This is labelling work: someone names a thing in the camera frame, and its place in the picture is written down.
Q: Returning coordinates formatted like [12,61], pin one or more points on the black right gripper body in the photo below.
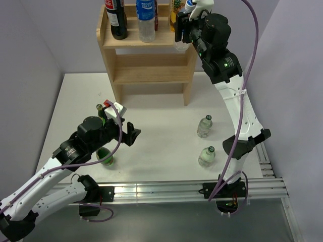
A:
[191,29]

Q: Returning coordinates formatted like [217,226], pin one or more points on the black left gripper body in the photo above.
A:
[110,130]

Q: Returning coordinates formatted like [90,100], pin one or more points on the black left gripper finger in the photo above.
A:
[131,136]
[130,128]

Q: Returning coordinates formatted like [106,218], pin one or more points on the Pocari Sweat bottle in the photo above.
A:
[186,7]
[145,10]

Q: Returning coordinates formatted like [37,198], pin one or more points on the blue grape juice carton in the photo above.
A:
[156,15]

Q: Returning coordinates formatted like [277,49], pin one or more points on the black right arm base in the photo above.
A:
[237,189]

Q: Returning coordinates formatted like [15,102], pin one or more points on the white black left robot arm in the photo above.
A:
[28,205]

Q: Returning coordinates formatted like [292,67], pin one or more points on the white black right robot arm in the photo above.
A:
[209,36]

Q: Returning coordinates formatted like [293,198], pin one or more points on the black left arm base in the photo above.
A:
[98,196]

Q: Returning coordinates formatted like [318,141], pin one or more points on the wooden two-tier shelf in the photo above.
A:
[144,68]

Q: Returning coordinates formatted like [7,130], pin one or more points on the pineapple juice carton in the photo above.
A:
[174,7]

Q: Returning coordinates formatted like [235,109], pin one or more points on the green glass bottle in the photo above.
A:
[104,154]

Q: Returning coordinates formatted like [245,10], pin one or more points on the clear glass bottle rear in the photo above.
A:
[204,126]

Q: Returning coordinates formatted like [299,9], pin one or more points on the clear glass bottle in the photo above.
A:
[207,156]
[204,126]

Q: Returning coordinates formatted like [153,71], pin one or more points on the clear glass bottle front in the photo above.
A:
[207,156]

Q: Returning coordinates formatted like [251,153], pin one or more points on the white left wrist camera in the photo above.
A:
[114,110]

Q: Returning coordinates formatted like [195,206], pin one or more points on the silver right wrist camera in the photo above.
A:
[199,7]

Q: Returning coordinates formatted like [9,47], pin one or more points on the aluminium frame rail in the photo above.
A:
[162,165]

